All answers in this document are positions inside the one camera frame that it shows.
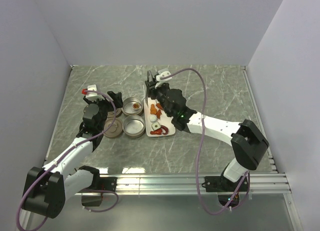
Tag metal tongs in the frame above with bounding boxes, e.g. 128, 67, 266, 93
144, 70, 153, 106

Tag far metal lunch tin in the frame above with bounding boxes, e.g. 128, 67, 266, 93
122, 97, 144, 116

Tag orange triangular food piece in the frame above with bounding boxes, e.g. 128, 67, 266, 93
156, 109, 162, 119

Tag white rectangular plate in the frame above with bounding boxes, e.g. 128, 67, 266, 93
144, 97, 176, 138

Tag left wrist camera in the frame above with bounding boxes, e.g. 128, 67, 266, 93
81, 84, 104, 102

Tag side aluminium rail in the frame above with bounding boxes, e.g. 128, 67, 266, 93
240, 66, 279, 174

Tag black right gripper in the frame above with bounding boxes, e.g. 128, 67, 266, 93
144, 81, 174, 118

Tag aluminium frame rail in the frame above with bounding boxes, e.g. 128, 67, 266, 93
74, 172, 292, 196

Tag red curved sausage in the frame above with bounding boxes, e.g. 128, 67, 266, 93
161, 125, 169, 135

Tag metal lunch tin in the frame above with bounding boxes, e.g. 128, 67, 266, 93
122, 97, 144, 116
122, 115, 146, 138

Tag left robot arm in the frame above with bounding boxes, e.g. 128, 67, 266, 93
19, 91, 123, 219

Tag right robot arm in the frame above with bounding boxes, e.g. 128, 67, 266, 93
145, 80, 270, 191

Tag brown tin lid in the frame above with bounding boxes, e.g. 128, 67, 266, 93
103, 118, 123, 139
107, 108, 123, 118

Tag near metal lunch tin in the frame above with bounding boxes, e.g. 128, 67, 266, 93
122, 115, 146, 138

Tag far brown tin lid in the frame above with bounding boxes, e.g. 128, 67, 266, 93
107, 108, 123, 118

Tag white round food piece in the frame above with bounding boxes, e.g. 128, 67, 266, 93
149, 114, 158, 123

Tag red sausage piece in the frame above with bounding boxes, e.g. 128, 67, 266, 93
150, 129, 162, 135

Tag brown round food piece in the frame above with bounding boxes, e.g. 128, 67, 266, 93
132, 103, 141, 110

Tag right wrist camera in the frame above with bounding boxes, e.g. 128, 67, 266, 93
155, 68, 172, 83

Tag sushi roll piece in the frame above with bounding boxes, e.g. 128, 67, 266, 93
151, 121, 161, 131

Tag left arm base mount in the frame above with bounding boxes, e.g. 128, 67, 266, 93
78, 165, 119, 213

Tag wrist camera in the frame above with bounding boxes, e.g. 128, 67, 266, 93
155, 68, 172, 83
81, 84, 104, 102

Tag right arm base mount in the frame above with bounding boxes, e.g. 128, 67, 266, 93
201, 174, 251, 209

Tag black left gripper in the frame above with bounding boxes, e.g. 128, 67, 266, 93
84, 91, 123, 131

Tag near brown tin lid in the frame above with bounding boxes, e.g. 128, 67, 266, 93
103, 118, 123, 139

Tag orange fried food piece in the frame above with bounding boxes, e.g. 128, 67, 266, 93
156, 103, 163, 110

